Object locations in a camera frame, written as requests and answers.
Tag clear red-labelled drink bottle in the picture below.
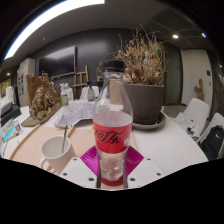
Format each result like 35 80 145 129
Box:
92 59 134 183

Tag black wall screen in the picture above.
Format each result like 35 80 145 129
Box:
37 45 77 79

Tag long ceiling light panel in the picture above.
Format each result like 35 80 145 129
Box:
3 0 106 61

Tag dried plant in grey pot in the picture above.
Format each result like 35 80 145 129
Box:
114 28 168 126

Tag wooden easel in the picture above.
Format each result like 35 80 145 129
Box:
72 64 90 99

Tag metal spoon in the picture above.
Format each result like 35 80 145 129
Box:
61 124 69 154

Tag white plastic chair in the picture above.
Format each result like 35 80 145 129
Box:
79 85 100 101
198 112 224 159
181 97 211 134

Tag grey pot saucer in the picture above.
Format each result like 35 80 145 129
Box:
131 111 167 131

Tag black flat boxes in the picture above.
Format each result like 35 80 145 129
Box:
0 101 23 128

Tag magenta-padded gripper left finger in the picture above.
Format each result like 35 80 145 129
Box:
59 145 103 190

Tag white ceramic mug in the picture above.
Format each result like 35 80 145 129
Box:
39 134 77 174

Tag white paper sheets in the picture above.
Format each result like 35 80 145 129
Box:
175 111 198 134

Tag tan wooden drawing board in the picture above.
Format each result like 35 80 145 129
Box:
9 124 138 174

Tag printed newspaper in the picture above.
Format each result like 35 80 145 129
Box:
54 99 96 129

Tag green spray bottle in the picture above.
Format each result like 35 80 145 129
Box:
60 88 69 107

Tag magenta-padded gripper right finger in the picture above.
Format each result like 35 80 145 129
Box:
121 145 165 190

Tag wooden wall figure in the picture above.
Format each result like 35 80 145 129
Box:
194 78 205 101

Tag white cabinet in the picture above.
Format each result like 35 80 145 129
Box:
16 58 37 108

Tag small paint jar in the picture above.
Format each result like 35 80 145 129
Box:
13 121 23 134

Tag black backpack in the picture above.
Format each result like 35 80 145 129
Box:
199 124 224 161

